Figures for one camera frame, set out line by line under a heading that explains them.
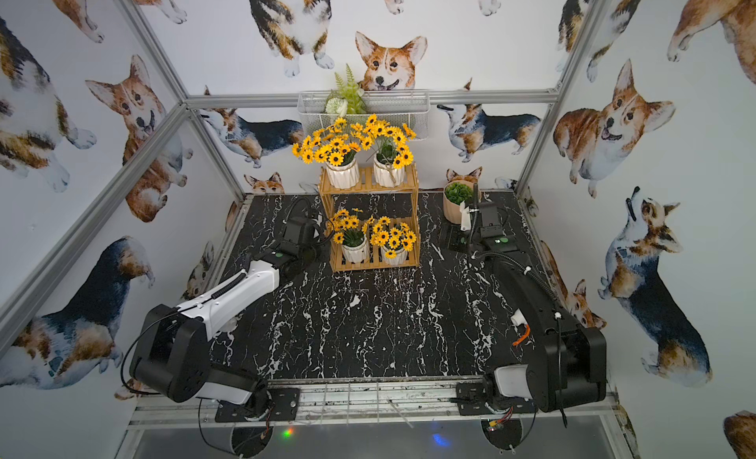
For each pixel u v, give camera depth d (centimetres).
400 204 118
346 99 82
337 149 73
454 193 106
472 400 73
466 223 75
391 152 82
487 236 63
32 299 51
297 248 67
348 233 93
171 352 43
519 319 85
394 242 88
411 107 95
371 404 75
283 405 73
